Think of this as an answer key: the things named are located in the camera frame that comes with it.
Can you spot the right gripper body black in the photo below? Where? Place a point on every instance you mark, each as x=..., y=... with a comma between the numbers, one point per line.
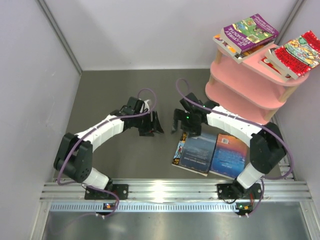
x=181, y=116

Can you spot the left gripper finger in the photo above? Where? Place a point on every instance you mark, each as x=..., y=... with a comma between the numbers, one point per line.
x=156, y=126
x=146, y=132

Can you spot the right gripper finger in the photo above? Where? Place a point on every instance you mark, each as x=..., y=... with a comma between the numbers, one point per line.
x=178, y=115
x=194, y=131

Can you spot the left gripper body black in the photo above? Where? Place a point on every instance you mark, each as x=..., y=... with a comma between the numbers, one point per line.
x=152, y=122

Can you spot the black yellow book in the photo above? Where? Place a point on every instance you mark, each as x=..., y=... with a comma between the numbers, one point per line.
x=179, y=149

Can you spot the blue orange paperback book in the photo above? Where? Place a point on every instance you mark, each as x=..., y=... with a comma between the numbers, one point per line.
x=229, y=156

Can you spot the dark brown paperback book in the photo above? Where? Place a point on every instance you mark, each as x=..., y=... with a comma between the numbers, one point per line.
x=240, y=57

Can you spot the Roald Dahl Charlie book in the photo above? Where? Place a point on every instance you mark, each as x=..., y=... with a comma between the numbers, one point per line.
x=224, y=45

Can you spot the red 13-storey treehouse book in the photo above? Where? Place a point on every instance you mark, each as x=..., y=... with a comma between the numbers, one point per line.
x=271, y=66

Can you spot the yellow illustrated paperback book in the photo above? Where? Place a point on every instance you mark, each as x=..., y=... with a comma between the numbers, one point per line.
x=272, y=57

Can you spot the purple 117-storey treehouse book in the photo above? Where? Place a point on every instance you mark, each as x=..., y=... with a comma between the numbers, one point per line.
x=248, y=33

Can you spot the red starred book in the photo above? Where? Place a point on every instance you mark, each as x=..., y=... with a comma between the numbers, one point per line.
x=301, y=54

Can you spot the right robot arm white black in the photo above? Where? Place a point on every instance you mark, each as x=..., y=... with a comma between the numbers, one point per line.
x=265, y=142

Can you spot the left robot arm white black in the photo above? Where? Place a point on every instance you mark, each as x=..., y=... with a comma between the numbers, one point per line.
x=74, y=157

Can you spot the pink three-tier shelf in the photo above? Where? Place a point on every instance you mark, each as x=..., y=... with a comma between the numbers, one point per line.
x=248, y=89

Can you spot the aluminium mounting rail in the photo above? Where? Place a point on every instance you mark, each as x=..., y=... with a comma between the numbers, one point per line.
x=180, y=190

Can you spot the perforated cable duct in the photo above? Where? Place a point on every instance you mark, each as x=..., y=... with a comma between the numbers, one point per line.
x=144, y=207

